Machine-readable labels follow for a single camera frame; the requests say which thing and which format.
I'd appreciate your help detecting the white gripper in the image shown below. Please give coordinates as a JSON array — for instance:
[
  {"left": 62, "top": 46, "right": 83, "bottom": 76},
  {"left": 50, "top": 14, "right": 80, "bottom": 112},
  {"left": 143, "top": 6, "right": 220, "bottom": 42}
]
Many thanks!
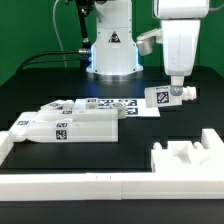
[{"left": 161, "top": 19, "right": 200, "bottom": 96}]

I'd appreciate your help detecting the white chair seat piece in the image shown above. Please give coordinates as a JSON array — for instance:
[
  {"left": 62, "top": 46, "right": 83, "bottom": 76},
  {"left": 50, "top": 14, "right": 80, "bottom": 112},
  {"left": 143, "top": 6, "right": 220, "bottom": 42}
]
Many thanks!
[{"left": 151, "top": 141, "right": 224, "bottom": 174}]

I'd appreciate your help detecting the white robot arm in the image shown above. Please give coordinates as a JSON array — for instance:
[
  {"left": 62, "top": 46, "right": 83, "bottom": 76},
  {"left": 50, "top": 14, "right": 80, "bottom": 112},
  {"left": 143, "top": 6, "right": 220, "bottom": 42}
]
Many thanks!
[{"left": 154, "top": 0, "right": 210, "bottom": 96}]

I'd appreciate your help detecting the white flat back plate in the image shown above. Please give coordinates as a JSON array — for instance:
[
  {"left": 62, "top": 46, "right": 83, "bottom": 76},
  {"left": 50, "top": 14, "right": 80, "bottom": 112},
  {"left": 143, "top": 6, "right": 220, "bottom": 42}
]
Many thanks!
[{"left": 74, "top": 97, "right": 162, "bottom": 119}]

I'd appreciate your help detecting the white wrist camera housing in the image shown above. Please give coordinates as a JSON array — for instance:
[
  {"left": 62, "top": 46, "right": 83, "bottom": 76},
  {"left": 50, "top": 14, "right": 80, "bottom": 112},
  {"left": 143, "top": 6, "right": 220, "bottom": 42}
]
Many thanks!
[{"left": 136, "top": 29, "right": 163, "bottom": 56}]

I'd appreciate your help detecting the white right fence rail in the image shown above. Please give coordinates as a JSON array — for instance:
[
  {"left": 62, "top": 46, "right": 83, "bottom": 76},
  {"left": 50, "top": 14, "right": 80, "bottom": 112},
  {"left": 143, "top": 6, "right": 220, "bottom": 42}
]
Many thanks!
[{"left": 201, "top": 129, "right": 224, "bottom": 150}]

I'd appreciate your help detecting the white fence rail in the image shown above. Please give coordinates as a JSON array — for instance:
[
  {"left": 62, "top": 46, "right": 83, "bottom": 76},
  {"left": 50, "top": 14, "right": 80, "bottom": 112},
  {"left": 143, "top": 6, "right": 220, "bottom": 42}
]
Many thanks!
[
  {"left": 0, "top": 131, "right": 14, "bottom": 165},
  {"left": 201, "top": 129, "right": 224, "bottom": 150},
  {"left": 0, "top": 173, "right": 224, "bottom": 201}
]

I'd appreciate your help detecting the white front fence rail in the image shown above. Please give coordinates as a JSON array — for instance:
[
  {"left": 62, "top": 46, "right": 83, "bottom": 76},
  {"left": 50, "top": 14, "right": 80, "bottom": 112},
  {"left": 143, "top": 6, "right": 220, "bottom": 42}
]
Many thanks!
[{"left": 0, "top": 173, "right": 224, "bottom": 201}]

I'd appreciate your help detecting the white thin cable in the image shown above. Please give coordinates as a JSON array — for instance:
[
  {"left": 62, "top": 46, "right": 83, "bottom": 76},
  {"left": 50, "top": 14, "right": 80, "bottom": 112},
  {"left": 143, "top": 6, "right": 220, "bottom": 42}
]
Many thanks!
[{"left": 52, "top": 0, "right": 69, "bottom": 69}]

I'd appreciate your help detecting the black cable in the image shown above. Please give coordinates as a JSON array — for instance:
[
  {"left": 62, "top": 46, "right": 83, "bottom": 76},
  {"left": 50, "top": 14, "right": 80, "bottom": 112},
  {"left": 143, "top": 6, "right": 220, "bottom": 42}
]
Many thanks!
[{"left": 16, "top": 49, "right": 91, "bottom": 73}]

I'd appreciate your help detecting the white left fence rail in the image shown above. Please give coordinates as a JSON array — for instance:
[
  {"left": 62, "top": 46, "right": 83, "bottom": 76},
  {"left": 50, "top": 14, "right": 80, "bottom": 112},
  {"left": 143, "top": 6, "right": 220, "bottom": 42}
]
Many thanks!
[{"left": 0, "top": 131, "right": 14, "bottom": 165}]

